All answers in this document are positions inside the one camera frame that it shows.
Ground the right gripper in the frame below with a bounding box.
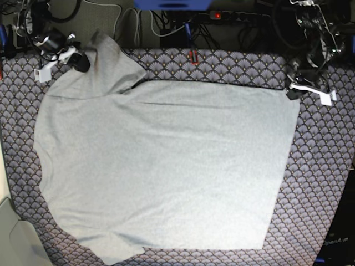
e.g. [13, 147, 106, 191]
[32, 30, 90, 82]

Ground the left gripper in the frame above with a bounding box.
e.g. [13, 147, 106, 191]
[286, 58, 337, 105]

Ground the light grey T-shirt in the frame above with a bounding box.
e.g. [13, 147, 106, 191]
[34, 32, 300, 265]

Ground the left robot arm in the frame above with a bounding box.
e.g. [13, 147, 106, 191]
[287, 1, 354, 106]

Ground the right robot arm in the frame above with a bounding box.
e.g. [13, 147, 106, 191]
[14, 1, 90, 83]

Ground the fan-patterned table cloth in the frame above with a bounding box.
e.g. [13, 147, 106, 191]
[1, 48, 354, 265]

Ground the blue box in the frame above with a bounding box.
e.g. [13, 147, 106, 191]
[134, 0, 212, 11]

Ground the red black clamp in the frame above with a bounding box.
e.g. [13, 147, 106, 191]
[189, 49, 199, 65]

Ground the black power strip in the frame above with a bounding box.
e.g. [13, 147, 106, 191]
[209, 11, 271, 24]

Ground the beige plastic bin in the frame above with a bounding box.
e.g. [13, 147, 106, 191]
[1, 198, 52, 265]

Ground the white cable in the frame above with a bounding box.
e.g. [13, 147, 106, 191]
[113, 7, 186, 45]

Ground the black OpenArm base plate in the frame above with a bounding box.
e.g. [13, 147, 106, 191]
[313, 170, 354, 265]

